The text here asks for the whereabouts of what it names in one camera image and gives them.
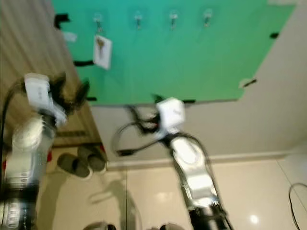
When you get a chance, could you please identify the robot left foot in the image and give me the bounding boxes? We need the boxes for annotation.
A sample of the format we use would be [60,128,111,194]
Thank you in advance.
[86,221,116,230]

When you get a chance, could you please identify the green wall board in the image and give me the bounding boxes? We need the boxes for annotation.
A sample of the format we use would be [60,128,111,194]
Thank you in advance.
[50,0,299,105]

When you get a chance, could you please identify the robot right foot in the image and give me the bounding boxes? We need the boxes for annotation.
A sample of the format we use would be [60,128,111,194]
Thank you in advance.
[156,223,188,230]

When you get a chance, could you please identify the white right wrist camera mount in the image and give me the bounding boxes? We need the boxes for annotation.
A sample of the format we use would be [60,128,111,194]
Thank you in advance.
[154,97,187,140]

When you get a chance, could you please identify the grey slipper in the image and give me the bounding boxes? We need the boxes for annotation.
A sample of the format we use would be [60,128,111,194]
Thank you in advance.
[77,144,107,173]
[56,152,93,180]

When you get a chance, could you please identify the white tape piece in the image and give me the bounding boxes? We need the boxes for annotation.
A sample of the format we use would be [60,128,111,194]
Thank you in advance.
[63,32,78,43]

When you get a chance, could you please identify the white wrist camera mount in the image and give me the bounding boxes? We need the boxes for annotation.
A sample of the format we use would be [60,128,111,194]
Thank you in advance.
[154,97,187,140]
[24,73,68,127]

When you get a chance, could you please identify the thin black floor cable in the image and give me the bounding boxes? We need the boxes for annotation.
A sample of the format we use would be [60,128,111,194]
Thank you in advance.
[288,182,307,230]

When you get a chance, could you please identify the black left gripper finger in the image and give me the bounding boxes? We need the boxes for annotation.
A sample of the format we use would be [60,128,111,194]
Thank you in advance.
[75,80,91,103]
[53,72,69,96]

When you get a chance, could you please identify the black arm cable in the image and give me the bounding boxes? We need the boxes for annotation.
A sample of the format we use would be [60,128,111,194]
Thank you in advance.
[115,120,161,158]
[0,81,29,192]

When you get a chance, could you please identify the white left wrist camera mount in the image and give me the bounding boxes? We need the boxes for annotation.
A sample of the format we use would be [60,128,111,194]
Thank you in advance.
[24,73,68,127]

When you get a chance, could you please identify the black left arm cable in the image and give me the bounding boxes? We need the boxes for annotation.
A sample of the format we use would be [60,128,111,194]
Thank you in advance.
[0,81,29,192]

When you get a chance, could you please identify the key with white tag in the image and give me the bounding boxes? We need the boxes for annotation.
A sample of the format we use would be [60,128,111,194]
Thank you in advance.
[93,34,113,70]

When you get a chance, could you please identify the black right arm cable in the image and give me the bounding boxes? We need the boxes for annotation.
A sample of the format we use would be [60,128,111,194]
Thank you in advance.
[115,120,161,158]

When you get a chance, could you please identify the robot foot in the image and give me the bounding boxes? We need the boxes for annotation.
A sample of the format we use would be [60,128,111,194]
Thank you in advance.
[156,223,188,230]
[86,221,116,230]

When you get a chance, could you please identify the clear adhesive metal hook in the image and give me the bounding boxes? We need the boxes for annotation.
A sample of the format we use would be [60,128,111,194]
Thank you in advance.
[168,11,179,29]
[94,13,105,34]
[203,8,214,27]
[133,11,144,30]

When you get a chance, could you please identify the light wooden door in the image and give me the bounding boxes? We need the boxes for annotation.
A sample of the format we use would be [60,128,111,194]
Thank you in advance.
[0,0,101,147]

